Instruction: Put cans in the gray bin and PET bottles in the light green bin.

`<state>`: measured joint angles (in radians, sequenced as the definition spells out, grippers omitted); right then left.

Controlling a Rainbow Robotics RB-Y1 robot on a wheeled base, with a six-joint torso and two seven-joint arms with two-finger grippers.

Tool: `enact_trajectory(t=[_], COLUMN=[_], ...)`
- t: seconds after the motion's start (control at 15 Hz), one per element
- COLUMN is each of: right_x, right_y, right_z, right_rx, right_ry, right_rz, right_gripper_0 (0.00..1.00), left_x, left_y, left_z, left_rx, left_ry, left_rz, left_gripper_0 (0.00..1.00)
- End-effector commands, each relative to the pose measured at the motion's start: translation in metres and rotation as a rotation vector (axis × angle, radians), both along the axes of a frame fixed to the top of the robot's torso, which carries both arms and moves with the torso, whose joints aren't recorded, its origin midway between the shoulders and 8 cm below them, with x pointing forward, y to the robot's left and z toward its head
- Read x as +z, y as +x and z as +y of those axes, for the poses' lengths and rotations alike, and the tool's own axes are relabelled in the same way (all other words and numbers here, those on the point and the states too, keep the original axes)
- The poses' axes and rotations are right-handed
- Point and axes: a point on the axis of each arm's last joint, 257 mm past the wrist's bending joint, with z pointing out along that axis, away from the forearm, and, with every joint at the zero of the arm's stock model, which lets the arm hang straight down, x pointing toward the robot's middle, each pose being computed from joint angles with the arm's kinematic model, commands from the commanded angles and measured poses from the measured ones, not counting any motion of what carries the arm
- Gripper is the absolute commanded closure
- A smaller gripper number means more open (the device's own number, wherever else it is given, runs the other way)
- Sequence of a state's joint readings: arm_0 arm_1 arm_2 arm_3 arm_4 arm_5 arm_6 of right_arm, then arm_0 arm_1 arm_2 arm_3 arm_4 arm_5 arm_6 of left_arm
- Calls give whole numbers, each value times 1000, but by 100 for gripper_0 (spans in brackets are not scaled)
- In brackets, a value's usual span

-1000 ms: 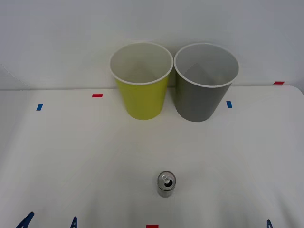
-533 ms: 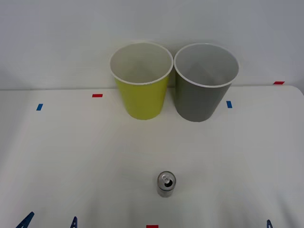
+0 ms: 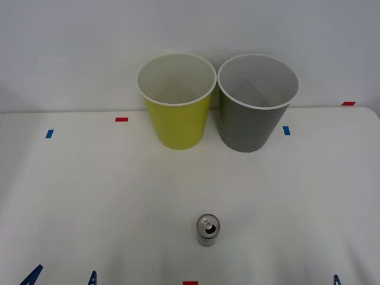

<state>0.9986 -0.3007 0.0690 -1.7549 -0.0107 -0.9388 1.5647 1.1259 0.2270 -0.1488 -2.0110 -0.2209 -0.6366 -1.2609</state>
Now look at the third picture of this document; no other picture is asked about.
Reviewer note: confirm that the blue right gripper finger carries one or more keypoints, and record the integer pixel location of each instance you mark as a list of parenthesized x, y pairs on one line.
[(336, 281)]

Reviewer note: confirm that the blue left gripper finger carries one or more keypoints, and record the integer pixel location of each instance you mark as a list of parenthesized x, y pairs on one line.
[(93, 279), (31, 276)]

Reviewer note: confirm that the silver drink can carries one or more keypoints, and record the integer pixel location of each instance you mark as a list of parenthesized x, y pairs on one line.
[(207, 233)]

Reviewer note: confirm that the yellow-green plastic bin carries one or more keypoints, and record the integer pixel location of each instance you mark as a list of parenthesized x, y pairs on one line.
[(178, 124)]

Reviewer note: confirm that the grey plastic bin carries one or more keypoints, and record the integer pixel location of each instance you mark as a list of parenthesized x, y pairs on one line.
[(246, 127)]

